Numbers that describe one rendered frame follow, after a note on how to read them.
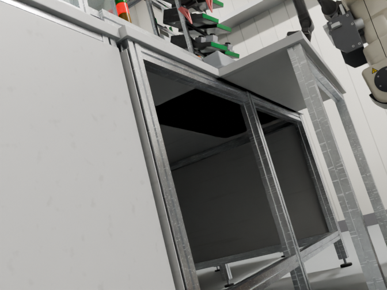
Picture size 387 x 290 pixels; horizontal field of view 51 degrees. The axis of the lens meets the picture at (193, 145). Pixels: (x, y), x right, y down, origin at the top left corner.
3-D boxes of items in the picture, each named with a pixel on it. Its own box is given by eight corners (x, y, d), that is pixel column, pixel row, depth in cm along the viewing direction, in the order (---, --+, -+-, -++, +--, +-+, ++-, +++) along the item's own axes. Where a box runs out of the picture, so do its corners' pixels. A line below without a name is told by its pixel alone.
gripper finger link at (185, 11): (198, 16, 162) (190, -5, 163) (183, 25, 165) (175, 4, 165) (204, 19, 168) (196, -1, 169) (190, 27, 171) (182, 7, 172)
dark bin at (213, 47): (227, 51, 205) (228, 36, 205) (211, 46, 195) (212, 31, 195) (186, 54, 223) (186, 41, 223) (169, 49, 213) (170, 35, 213)
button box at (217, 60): (245, 76, 165) (241, 63, 166) (222, 64, 147) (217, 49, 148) (230, 83, 168) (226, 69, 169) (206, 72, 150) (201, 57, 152)
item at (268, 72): (346, 92, 204) (344, 87, 205) (303, 38, 125) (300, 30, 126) (226, 138, 234) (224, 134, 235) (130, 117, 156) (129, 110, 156)
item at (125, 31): (303, 114, 225) (302, 109, 226) (127, 34, 97) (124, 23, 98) (119, 185, 292) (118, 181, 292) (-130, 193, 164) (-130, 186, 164)
